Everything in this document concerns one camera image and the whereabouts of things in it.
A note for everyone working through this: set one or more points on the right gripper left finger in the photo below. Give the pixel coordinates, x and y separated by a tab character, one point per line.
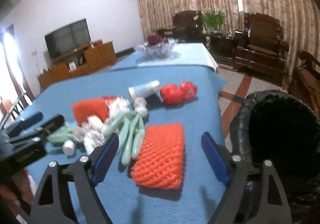
52	202

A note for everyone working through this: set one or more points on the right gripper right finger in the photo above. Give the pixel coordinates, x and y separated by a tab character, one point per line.
254	192

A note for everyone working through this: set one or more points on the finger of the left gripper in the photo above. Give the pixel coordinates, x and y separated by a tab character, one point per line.
22	124
42	129

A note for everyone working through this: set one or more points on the white tissue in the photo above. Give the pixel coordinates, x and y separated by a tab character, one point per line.
116	104
89	134

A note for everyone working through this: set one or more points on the orange foam net front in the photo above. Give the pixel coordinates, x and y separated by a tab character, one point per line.
160	163

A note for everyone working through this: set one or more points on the orange foam net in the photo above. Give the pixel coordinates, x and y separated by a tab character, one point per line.
90	107
160	163

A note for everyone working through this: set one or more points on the black trash bin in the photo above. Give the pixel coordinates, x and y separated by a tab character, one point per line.
276	126

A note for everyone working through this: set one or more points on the green rubber glove left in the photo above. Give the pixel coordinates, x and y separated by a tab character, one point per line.
63	134

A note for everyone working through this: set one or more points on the green rubber glove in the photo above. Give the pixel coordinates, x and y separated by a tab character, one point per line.
131	133
63	134

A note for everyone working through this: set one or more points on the small white bottle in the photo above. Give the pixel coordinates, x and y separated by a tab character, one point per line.
68	148

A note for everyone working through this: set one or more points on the orange foam net back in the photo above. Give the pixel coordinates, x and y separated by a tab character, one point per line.
90	107

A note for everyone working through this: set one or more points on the white tissue behind net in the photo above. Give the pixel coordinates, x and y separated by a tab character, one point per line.
116	104

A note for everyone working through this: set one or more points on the wooden TV cabinet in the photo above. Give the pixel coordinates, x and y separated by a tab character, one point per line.
81	62

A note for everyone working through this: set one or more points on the green rubber glove right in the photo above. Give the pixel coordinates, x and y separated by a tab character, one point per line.
131	133

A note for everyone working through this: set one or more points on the flat screen television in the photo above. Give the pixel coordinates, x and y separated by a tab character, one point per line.
67	38

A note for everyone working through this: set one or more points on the small white crumpled wad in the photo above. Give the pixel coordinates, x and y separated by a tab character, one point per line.
140	107

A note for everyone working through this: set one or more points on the light blue paper cup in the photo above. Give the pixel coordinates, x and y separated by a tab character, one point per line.
144	90

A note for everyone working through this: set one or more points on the blue tablecloth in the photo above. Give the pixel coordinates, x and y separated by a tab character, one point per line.
125	202

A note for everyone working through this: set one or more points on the red plastic bag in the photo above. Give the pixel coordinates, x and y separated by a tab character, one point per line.
173	95

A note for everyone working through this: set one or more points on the wooden chair far right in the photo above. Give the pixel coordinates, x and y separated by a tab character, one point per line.
305	81

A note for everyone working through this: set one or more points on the glass fruit bowl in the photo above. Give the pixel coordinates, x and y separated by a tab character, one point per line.
158	51

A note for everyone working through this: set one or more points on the dark red fruit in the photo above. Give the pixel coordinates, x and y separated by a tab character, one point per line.
155	39

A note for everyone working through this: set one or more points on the dark wooden armchair right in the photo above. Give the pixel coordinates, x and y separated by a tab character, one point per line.
261	47

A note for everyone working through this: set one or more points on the dark wooden armchair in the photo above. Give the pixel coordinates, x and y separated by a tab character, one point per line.
187	27
261	47

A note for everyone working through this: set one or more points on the dark wooden side table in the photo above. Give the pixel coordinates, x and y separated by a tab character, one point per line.
222	47

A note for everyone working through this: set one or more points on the dark wooden armchair left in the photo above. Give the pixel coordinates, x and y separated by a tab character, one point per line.
187	27

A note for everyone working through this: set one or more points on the potted green plant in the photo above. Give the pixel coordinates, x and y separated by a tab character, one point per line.
213	20

